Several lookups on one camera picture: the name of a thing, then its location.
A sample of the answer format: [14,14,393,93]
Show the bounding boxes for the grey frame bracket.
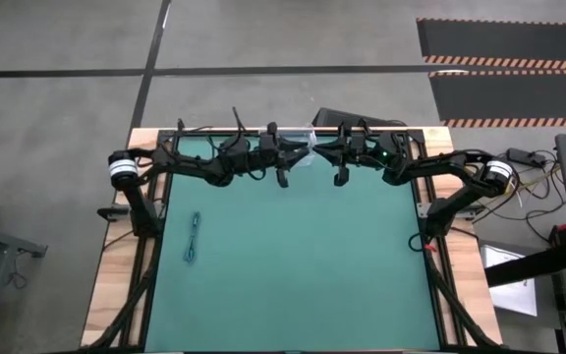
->
[415,201,477,220]

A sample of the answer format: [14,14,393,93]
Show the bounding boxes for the white paper sheet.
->
[479,244,539,318]

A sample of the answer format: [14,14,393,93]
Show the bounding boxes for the black power adapter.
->
[505,147,548,169]

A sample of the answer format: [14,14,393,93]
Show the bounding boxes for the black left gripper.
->
[257,122,311,189]

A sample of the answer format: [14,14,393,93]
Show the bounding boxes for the black box computer case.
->
[311,107,408,129]

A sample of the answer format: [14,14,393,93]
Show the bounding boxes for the black metal table frame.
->
[80,126,506,354]

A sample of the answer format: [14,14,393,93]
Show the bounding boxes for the black hazard striped floor mat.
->
[427,70,566,129]
[416,17,566,71]

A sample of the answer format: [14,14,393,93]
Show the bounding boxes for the black cart bar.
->
[483,244,566,289]

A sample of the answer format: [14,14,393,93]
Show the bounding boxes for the green table mat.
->
[143,134,442,352]

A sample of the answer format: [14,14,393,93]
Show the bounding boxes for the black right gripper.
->
[312,123,378,188]

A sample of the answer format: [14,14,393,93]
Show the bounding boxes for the floor cable tangle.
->
[459,147,565,235]

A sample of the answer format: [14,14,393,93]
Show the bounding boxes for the clear plastic bin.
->
[261,124,317,169]

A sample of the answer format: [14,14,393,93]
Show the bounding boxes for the black cable with red plug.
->
[407,231,436,254]

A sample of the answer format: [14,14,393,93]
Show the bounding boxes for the black frame bracket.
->
[96,205,131,222]

